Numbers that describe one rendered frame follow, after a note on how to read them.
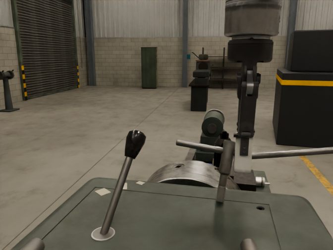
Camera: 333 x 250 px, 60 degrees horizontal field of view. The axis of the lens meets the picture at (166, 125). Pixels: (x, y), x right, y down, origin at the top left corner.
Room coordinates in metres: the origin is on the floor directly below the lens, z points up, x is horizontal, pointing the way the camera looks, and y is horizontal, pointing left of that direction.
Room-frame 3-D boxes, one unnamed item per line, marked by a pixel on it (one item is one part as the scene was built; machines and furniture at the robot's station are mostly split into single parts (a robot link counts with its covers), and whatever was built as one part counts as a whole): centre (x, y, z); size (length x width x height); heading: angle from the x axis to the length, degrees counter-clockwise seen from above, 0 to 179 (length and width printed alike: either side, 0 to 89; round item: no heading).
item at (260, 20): (0.51, -0.14, 1.58); 0.09 x 0.09 x 0.06
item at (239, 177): (1.31, -0.21, 0.95); 0.43 x 0.18 x 0.04; 78
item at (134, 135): (0.46, 0.05, 1.38); 0.04 x 0.03 x 0.05; 168
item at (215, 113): (1.89, -0.32, 1.01); 0.30 x 0.20 x 0.29; 168
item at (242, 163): (0.50, -0.14, 1.35); 0.03 x 0.01 x 0.07; 78
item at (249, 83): (0.48, -0.14, 1.49); 0.05 x 0.02 x 0.05; 168
